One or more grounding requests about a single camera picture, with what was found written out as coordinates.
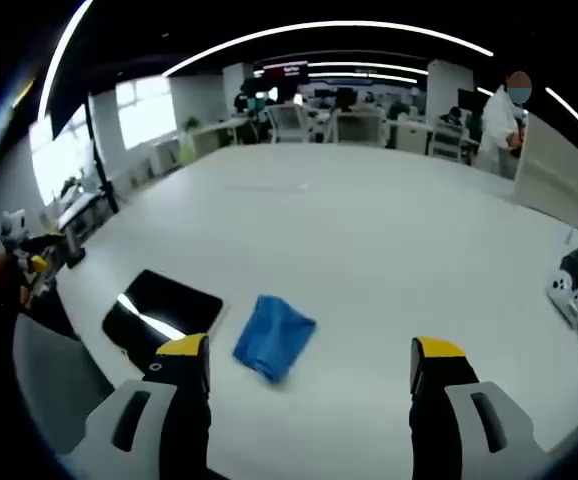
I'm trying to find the blue cleaning cloth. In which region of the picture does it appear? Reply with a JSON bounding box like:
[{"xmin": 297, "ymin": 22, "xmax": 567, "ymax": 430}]
[{"xmin": 232, "ymin": 294, "xmax": 318, "ymax": 385}]

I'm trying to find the red wall screen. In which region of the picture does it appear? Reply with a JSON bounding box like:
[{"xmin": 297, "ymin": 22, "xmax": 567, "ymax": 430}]
[{"xmin": 261, "ymin": 61, "xmax": 311, "ymax": 84}]

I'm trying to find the black monitor stand pole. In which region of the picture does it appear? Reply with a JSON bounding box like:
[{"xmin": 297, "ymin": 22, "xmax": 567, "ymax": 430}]
[{"xmin": 84, "ymin": 102, "xmax": 120, "ymax": 215}]

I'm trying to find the white mesh office chair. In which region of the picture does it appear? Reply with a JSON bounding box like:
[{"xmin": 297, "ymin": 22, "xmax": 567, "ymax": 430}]
[
  {"xmin": 266, "ymin": 103, "xmax": 312, "ymax": 145},
  {"xmin": 427, "ymin": 119, "xmax": 472, "ymax": 164},
  {"xmin": 332, "ymin": 107, "xmax": 389, "ymax": 148}
]

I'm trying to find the black round device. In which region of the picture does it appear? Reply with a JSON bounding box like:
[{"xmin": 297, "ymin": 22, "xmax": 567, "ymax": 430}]
[{"xmin": 559, "ymin": 247, "xmax": 578, "ymax": 292}]

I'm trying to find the grey chair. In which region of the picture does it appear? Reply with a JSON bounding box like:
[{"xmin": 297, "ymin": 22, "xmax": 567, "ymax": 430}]
[{"xmin": 11, "ymin": 313, "xmax": 115, "ymax": 455}]

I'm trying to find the white partition board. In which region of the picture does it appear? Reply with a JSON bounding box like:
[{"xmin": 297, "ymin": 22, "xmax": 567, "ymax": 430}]
[{"xmin": 512, "ymin": 112, "xmax": 578, "ymax": 227}]

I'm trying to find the black glossy tray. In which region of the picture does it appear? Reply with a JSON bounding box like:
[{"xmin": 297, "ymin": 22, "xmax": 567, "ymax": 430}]
[{"xmin": 101, "ymin": 269, "xmax": 225, "ymax": 372}]

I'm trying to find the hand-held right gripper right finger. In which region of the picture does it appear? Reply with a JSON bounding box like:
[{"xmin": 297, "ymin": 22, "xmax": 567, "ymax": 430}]
[{"xmin": 408, "ymin": 336, "xmax": 553, "ymax": 480}]

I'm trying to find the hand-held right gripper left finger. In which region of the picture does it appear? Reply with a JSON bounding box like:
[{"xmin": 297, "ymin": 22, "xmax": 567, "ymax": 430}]
[{"xmin": 61, "ymin": 332, "xmax": 213, "ymax": 480}]

